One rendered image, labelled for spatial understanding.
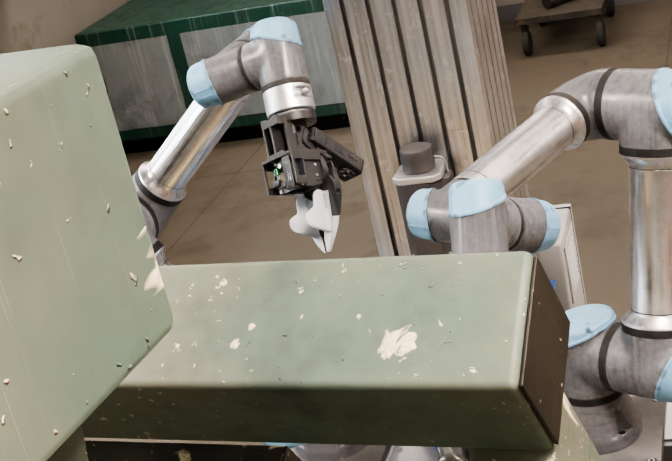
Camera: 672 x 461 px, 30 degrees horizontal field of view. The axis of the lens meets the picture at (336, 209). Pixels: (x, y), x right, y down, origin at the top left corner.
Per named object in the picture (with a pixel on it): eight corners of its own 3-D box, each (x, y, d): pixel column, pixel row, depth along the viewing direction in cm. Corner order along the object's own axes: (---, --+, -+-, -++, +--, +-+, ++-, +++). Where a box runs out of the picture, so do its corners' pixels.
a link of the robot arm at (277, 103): (289, 99, 197) (323, 81, 191) (295, 127, 196) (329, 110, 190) (252, 97, 192) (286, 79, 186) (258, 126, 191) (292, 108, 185)
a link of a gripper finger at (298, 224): (291, 258, 187) (278, 199, 189) (319, 256, 191) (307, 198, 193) (304, 253, 185) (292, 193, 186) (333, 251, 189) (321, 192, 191)
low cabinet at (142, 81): (477, 31, 912) (456, -83, 882) (422, 122, 743) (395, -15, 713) (212, 69, 981) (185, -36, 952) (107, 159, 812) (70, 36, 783)
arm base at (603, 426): (560, 408, 229) (551, 361, 226) (644, 405, 225) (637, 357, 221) (550, 456, 216) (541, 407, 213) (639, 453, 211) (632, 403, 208)
